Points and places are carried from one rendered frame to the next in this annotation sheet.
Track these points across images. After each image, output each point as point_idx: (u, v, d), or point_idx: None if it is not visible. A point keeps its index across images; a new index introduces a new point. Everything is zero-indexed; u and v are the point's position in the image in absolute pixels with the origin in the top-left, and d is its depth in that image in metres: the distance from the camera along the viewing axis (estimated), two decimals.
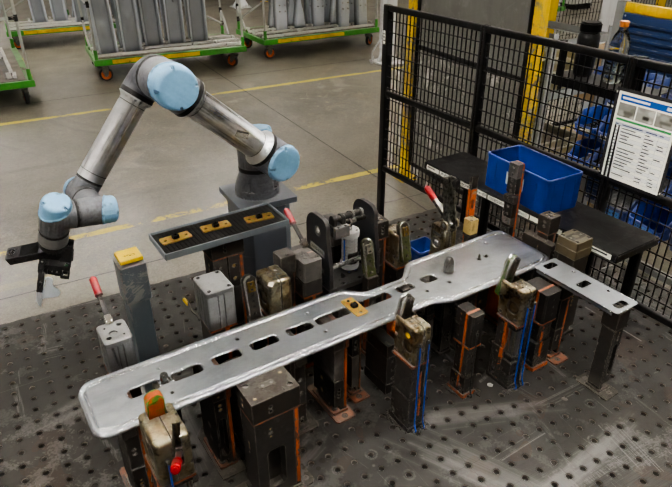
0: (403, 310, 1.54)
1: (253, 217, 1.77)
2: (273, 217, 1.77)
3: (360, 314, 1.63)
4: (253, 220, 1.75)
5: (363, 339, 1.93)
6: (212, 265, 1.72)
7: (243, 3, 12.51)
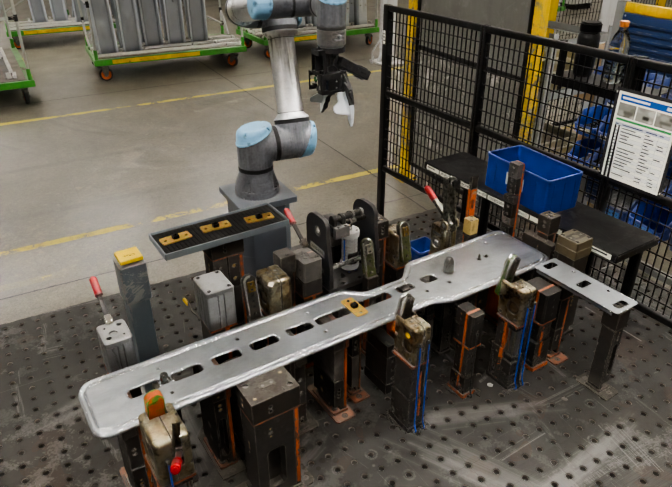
0: (403, 310, 1.54)
1: (253, 217, 1.77)
2: (273, 217, 1.77)
3: (360, 314, 1.63)
4: (253, 220, 1.75)
5: (363, 339, 1.93)
6: (212, 265, 1.72)
7: None
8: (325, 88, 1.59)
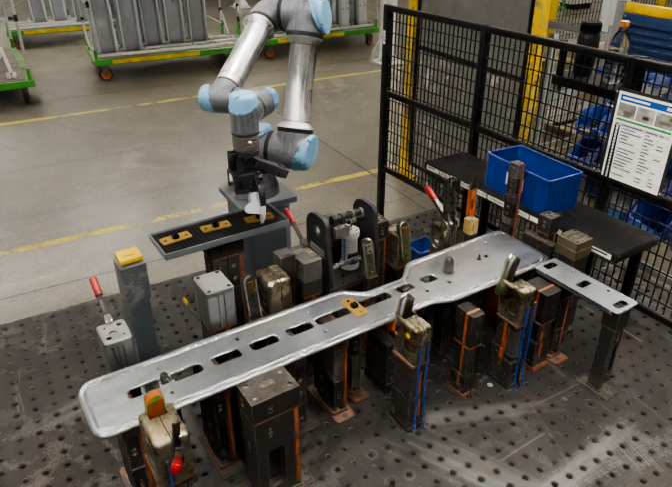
0: (403, 310, 1.54)
1: (253, 217, 1.77)
2: (273, 217, 1.77)
3: (360, 314, 1.63)
4: (253, 220, 1.75)
5: (363, 339, 1.93)
6: (212, 265, 1.72)
7: (243, 3, 12.51)
8: (239, 188, 1.68)
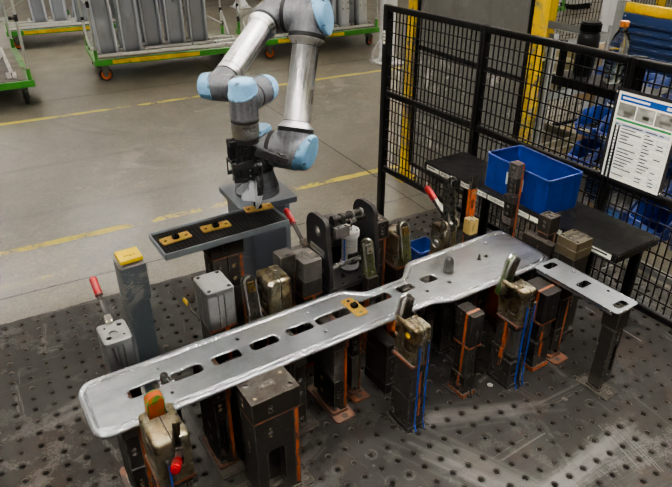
0: (403, 310, 1.54)
1: (252, 207, 1.75)
2: (273, 207, 1.76)
3: (360, 314, 1.63)
4: (252, 210, 1.74)
5: (363, 339, 1.93)
6: (212, 265, 1.72)
7: (243, 3, 12.51)
8: (238, 176, 1.66)
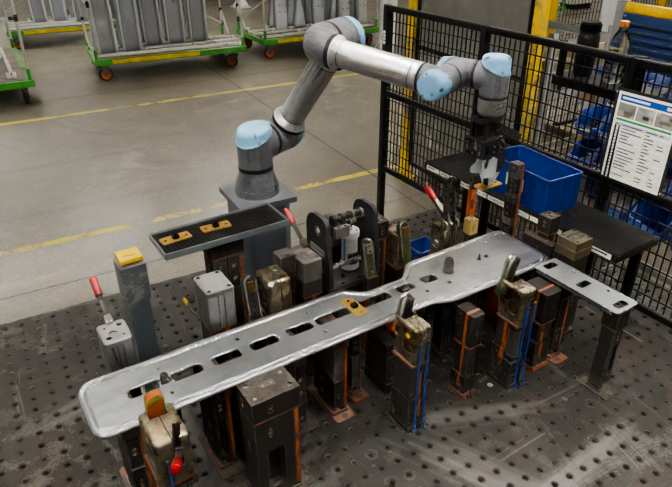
0: (403, 310, 1.54)
1: (482, 184, 1.76)
2: (502, 183, 1.76)
3: (360, 314, 1.63)
4: (485, 187, 1.74)
5: (363, 339, 1.93)
6: (212, 265, 1.72)
7: (243, 3, 12.51)
8: (484, 153, 1.66)
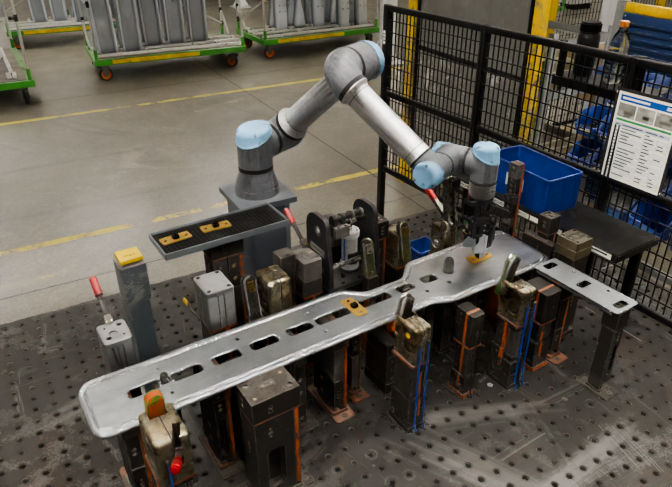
0: (403, 310, 1.54)
1: (474, 257, 1.88)
2: (492, 256, 1.88)
3: (360, 314, 1.63)
4: (477, 260, 1.86)
5: (363, 339, 1.93)
6: (212, 265, 1.72)
7: (243, 3, 12.51)
8: (475, 232, 1.78)
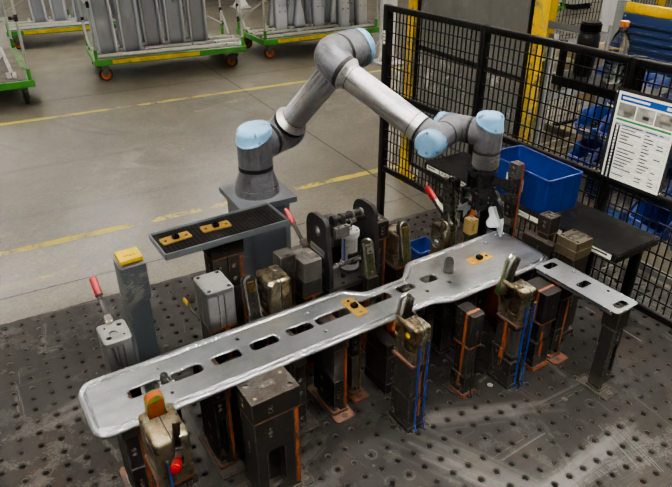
0: (403, 310, 1.54)
1: (474, 258, 1.88)
2: (492, 257, 1.89)
3: (360, 314, 1.63)
4: (477, 262, 1.86)
5: (363, 339, 1.93)
6: (212, 265, 1.72)
7: (243, 3, 12.51)
8: (478, 204, 1.73)
